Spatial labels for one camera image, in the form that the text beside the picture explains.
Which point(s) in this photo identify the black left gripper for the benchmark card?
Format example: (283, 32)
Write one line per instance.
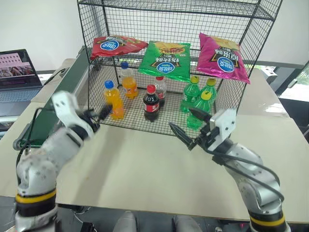
(89, 122)

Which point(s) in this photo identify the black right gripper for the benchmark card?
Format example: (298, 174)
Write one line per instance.
(207, 137)

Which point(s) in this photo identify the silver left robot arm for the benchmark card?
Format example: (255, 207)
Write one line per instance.
(41, 166)

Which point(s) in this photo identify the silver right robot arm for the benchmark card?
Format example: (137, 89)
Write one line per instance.
(248, 166)

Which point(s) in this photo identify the green conveyor belt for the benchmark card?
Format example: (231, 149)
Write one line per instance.
(60, 96)

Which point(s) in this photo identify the orange soda bottle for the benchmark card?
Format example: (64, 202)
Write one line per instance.
(129, 84)
(114, 101)

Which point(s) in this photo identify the green soda bottle yellow cap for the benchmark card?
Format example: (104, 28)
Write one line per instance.
(189, 95)
(210, 89)
(200, 106)

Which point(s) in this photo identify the cola bottle red cap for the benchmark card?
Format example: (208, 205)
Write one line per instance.
(161, 89)
(151, 104)

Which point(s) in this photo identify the green chips bag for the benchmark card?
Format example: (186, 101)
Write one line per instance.
(166, 61)

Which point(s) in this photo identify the red chips bag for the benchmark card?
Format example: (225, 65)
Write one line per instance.
(113, 46)

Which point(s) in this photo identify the pink chips bag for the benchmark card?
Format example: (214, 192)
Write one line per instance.
(220, 58)

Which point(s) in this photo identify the grey open laptop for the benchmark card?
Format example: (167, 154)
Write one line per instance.
(17, 79)

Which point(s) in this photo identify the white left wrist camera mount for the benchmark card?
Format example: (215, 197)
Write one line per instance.
(65, 106)

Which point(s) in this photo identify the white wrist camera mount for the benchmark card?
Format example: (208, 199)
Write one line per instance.
(223, 124)
(65, 106)

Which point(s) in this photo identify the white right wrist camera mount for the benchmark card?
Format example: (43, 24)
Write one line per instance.
(223, 124)

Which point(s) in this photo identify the dark window frame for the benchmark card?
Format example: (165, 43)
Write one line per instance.
(282, 70)

